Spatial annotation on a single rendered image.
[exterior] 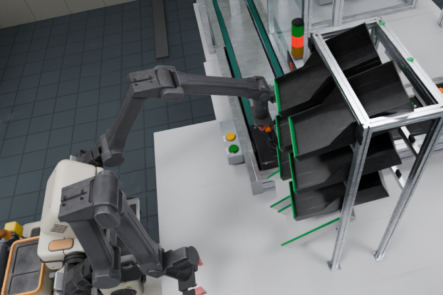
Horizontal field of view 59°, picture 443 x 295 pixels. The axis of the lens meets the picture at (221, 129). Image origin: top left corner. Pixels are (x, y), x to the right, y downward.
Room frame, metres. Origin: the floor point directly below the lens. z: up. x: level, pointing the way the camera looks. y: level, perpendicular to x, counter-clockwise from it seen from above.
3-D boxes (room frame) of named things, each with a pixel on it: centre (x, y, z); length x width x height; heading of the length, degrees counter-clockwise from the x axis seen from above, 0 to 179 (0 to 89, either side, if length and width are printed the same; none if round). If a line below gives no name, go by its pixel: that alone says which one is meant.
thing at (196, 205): (0.85, -0.01, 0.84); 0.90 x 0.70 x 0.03; 0
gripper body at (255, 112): (1.01, -0.16, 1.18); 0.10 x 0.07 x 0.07; 1
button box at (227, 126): (1.09, -0.03, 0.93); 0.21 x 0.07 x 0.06; 1
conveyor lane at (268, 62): (1.31, -0.27, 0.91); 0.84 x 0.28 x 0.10; 1
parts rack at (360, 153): (0.65, -0.38, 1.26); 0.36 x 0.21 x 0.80; 1
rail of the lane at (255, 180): (1.28, -0.09, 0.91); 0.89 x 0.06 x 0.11; 1
